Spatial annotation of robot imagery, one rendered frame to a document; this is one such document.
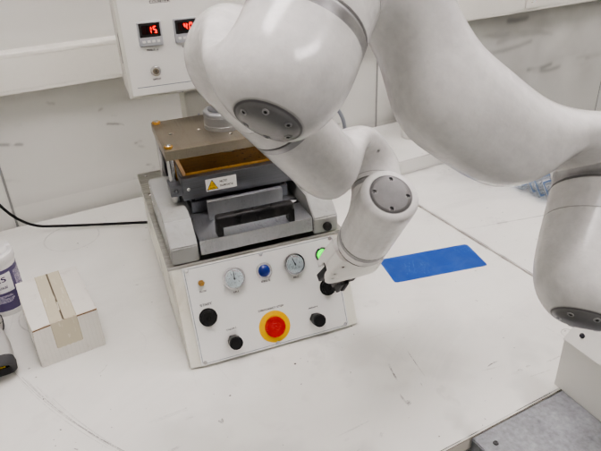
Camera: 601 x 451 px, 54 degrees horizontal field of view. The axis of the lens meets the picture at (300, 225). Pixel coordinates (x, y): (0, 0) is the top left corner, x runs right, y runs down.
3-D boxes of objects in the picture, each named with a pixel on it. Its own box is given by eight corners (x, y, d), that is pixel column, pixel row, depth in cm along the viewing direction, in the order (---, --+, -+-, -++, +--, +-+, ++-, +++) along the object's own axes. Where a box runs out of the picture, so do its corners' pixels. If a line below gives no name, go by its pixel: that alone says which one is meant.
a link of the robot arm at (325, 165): (256, 55, 75) (360, 173, 97) (244, 159, 67) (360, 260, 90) (317, 29, 71) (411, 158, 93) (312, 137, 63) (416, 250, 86)
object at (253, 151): (173, 161, 127) (165, 118, 122) (269, 144, 133) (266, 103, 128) (188, 192, 112) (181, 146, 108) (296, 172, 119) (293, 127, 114)
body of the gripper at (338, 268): (382, 215, 97) (365, 244, 107) (325, 228, 94) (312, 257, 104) (399, 255, 94) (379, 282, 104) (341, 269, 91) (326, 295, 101)
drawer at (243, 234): (173, 194, 132) (168, 163, 128) (266, 177, 138) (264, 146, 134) (201, 259, 108) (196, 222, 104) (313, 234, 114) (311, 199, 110)
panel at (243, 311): (201, 366, 108) (181, 268, 107) (349, 325, 117) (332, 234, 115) (203, 369, 107) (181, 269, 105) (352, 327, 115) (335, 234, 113)
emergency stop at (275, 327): (266, 338, 112) (261, 318, 112) (285, 333, 114) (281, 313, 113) (267, 340, 111) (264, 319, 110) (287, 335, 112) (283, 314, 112)
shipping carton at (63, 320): (26, 317, 124) (14, 282, 120) (88, 298, 130) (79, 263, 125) (37, 370, 110) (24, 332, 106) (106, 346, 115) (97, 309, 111)
